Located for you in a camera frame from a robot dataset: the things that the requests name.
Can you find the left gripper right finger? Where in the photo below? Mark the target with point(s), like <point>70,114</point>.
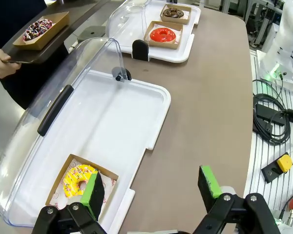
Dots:
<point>207,187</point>

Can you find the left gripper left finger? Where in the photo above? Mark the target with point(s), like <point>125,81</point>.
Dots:
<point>95,200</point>

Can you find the black serving tray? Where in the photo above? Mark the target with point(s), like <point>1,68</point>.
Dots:
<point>56,45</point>

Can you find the cardboard box of sprinkled donut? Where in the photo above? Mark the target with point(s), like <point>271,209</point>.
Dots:
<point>48,36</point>

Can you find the chocolate donut with coloured sprinkles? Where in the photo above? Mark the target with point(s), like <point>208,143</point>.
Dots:
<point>31,31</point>

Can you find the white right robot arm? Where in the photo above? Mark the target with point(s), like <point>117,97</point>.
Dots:
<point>283,36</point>

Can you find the printed paper under yellow donut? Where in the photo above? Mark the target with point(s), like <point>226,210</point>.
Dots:
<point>110,182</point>

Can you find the yellow donut with sprinkles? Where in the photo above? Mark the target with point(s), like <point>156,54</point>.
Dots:
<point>70,180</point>

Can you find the cardboard box of yellow donut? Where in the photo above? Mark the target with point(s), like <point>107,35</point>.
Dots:
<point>57,185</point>

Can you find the white tray with yellow donut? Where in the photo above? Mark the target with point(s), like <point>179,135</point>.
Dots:
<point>112,122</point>

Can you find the black hinge of yellow-donut tray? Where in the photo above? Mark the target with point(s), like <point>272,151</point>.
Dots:
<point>128,74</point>

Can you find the person's dark clothed torso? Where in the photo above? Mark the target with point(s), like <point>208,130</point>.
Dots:
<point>19,90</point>

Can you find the clear lid of yellow-donut tray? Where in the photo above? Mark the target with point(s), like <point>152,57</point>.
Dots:
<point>92,56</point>

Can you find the cardboard box of red donut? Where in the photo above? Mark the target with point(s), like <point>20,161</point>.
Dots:
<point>161,46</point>

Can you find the black hinge beside red donut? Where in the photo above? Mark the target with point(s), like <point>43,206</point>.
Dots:
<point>140,50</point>

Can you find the red glazed donut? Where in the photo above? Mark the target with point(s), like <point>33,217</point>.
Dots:
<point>156,36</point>

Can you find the printed paper under red donut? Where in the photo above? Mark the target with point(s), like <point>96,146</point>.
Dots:
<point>178,28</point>

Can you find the cardboard box of nut donut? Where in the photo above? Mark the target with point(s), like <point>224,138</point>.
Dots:
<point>173,20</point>

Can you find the chocolate donut with nut bits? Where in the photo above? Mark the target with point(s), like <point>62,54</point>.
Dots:
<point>168,13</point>

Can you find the clear lid of two-donut tray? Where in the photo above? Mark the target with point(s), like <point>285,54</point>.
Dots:
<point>127,14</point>

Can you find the grey hinge beside nut donut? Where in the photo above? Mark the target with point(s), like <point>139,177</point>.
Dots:
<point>172,1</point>

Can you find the person's hand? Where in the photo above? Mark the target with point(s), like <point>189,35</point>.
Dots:
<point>0,65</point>

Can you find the yellow button on black base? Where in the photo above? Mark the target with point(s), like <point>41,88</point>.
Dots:
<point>284,163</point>

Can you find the white tray with two donuts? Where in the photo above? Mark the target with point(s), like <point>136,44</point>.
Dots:
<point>183,46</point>

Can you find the grey metal base plate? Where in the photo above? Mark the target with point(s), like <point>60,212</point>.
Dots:
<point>92,34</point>

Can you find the aluminium frame rack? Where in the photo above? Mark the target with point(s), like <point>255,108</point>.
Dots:
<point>258,19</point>

